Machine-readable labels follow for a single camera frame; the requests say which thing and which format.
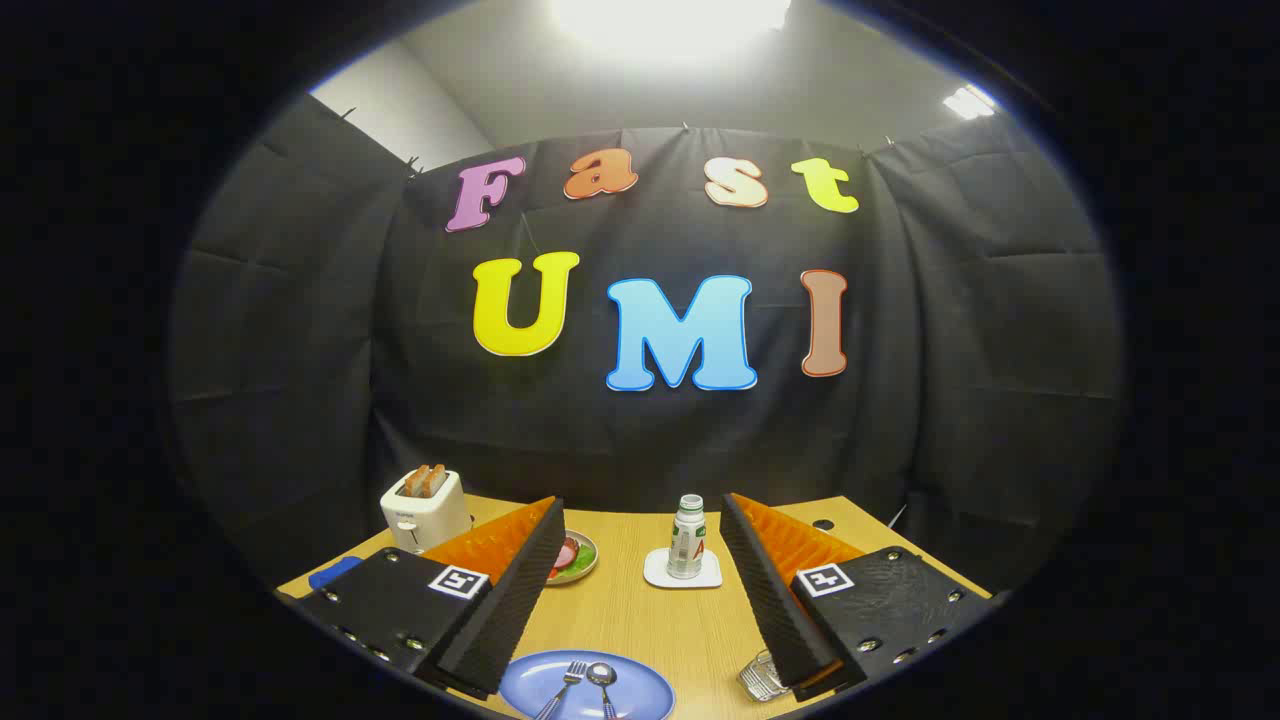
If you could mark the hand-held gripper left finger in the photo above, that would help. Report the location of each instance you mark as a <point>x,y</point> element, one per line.
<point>500,620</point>

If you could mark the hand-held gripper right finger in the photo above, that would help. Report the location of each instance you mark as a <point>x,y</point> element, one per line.
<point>775,610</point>

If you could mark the white square coaster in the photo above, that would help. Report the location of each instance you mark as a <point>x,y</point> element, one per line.
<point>710,575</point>

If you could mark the pink ham slice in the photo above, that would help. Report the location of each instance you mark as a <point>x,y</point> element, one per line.
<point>568,553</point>

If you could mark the small plate of food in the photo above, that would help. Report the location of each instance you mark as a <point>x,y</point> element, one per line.
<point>585,570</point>

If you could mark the green lettuce leaf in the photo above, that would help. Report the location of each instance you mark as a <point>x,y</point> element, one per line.
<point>583,560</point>

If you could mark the white drink bottle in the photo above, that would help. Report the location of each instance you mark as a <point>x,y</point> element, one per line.
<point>687,540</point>

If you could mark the white toaster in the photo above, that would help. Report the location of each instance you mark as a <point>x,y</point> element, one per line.
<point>425,515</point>

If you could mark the brown toast slice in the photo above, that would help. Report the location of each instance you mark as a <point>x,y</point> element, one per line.
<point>415,482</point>
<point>437,480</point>

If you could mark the blue round plate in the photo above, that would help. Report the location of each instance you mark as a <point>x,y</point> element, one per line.
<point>640,690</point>

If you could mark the blue towel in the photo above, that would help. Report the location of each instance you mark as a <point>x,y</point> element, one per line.
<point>335,572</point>

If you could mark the small ceiling light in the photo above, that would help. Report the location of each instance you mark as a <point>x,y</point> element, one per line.
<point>968,102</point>

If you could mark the large ceiling light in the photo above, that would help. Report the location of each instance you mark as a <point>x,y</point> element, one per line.
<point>670,20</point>

